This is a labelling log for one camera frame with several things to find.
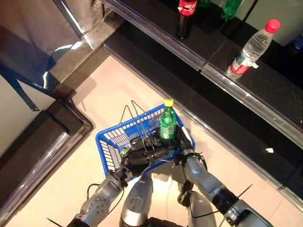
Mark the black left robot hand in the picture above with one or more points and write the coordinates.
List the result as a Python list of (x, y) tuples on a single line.
[(139, 163)]

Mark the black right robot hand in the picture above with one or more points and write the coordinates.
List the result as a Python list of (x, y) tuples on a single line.
[(184, 146)]

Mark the green Sprite bottle yellow cap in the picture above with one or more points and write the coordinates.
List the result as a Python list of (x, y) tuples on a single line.
[(168, 127), (124, 152), (229, 9)]

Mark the small Pepsi cola bottle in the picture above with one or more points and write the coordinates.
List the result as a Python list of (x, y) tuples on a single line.
[(136, 143)]

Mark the blue plastic shopping basket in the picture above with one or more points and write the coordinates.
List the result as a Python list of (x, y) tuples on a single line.
[(165, 166)]

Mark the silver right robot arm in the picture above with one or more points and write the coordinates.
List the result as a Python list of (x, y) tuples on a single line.
[(201, 172)]

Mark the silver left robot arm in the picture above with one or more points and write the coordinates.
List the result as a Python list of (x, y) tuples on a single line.
[(101, 203)]

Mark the white wrist tag strip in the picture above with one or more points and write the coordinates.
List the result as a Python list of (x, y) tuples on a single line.
[(185, 133)]

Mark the silver right robot leg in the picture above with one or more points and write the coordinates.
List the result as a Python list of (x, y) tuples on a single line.
[(201, 212)]

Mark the small white paper scrap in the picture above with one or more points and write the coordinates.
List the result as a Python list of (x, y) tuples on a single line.
[(270, 150)]

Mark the black glossy display counter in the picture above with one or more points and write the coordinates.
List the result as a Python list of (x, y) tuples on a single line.
[(35, 146)]

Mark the dark stone plinth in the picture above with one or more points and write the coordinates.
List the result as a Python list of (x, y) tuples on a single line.
[(78, 59)]

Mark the clear water bottle red cap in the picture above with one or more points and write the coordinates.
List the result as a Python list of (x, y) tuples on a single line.
[(255, 45)]

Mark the Coca-Cola bottle red label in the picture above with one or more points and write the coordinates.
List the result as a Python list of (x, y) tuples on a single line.
[(185, 21)]

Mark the dark slanted support bar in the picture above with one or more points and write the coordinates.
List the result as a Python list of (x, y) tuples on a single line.
[(23, 94)]

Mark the blue label Pepsi bottle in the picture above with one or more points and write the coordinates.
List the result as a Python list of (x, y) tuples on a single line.
[(298, 42)]

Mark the brown glossy side panel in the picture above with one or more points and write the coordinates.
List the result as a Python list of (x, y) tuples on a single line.
[(35, 28)]

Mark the black shelf board clear rail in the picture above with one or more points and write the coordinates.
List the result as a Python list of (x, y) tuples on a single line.
[(272, 89), (213, 106)]

